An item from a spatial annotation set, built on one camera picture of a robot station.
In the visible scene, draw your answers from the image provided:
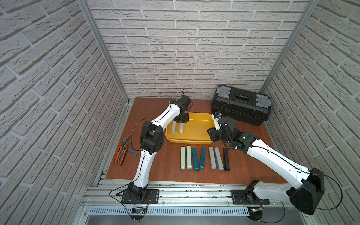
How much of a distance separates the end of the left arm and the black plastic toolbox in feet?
0.90

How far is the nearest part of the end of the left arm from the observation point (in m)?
0.73

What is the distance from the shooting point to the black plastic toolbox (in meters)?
0.96
